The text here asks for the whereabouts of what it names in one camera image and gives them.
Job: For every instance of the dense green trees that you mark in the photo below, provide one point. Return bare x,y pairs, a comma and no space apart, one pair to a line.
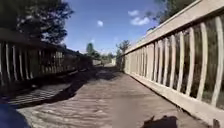
36,16

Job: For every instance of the pale wooden railing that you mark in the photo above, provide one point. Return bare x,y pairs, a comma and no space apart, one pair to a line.
180,60

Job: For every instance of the dark wooden railing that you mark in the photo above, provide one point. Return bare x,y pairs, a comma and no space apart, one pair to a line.
33,60

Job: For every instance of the wooden boardwalk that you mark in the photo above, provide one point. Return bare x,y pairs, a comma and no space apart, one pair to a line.
106,100

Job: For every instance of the green tree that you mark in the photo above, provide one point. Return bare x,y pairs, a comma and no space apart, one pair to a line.
173,8
121,50
90,50

